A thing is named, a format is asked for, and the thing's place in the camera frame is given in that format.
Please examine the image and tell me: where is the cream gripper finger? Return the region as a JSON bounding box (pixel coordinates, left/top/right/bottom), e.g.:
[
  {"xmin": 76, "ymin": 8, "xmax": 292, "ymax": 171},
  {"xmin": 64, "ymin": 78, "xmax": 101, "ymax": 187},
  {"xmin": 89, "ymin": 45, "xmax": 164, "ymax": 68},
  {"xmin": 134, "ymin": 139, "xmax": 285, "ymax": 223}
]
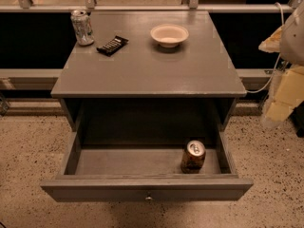
[
  {"xmin": 261, "ymin": 65, "xmax": 304, "ymax": 128},
  {"xmin": 258, "ymin": 27, "xmax": 282, "ymax": 53}
]

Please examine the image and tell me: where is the orange soda can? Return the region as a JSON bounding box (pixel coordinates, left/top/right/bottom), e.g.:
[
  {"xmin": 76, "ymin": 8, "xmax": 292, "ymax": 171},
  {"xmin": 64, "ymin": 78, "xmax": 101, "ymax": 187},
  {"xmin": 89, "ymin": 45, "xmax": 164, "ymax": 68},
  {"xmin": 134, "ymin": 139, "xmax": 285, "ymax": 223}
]
[{"xmin": 180, "ymin": 140, "xmax": 206, "ymax": 174}]

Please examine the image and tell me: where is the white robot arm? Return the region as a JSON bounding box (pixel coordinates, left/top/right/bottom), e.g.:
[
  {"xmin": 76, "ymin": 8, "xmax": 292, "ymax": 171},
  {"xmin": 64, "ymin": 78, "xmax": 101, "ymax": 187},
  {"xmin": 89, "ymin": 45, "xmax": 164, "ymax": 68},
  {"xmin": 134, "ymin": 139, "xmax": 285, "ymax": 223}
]
[{"xmin": 258, "ymin": 2, "xmax": 304, "ymax": 128}]

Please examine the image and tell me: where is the grey open top drawer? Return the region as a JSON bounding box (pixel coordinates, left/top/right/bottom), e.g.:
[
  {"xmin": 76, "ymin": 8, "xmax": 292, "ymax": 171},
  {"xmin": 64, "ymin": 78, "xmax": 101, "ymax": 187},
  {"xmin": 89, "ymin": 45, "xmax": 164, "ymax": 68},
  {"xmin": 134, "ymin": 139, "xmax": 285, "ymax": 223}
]
[{"xmin": 41, "ymin": 99, "xmax": 253, "ymax": 201}]

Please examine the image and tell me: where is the silver white soda can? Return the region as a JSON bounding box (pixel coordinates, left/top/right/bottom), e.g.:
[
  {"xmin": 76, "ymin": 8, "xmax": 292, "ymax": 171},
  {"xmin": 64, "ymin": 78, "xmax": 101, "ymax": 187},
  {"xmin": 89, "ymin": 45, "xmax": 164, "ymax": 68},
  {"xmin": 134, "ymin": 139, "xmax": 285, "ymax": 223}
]
[{"xmin": 70, "ymin": 9, "xmax": 94, "ymax": 46}]

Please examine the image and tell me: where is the white ceramic bowl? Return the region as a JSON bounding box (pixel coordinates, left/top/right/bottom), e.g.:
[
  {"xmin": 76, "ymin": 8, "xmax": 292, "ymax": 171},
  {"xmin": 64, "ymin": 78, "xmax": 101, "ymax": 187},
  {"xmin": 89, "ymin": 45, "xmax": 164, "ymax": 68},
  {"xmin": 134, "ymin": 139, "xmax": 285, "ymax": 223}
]
[{"xmin": 150, "ymin": 24, "xmax": 189, "ymax": 48}]

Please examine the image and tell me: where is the grey wooden cabinet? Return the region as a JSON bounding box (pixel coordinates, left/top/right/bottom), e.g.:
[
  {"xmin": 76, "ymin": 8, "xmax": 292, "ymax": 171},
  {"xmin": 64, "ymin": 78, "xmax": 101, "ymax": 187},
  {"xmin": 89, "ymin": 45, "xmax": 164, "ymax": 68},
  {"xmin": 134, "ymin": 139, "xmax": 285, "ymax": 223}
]
[{"xmin": 50, "ymin": 10, "xmax": 248, "ymax": 132}]

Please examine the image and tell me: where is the white cable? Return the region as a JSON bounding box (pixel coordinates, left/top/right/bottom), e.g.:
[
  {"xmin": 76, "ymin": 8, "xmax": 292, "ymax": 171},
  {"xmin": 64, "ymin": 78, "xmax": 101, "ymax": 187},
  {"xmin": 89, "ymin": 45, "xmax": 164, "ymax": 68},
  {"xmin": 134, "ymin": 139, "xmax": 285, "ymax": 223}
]
[{"xmin": 246, "ymin": 2, "xmax": 286, "ymax": 95}]

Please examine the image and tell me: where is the metal railing frame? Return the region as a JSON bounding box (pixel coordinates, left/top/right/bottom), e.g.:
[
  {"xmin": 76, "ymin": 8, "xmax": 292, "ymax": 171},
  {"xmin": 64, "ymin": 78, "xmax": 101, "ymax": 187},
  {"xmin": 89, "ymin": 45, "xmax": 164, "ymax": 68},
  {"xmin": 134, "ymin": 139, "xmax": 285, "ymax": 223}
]
[{"xmin": 0, "ymin": 0, "xmax": 304, "ymax": 92}]

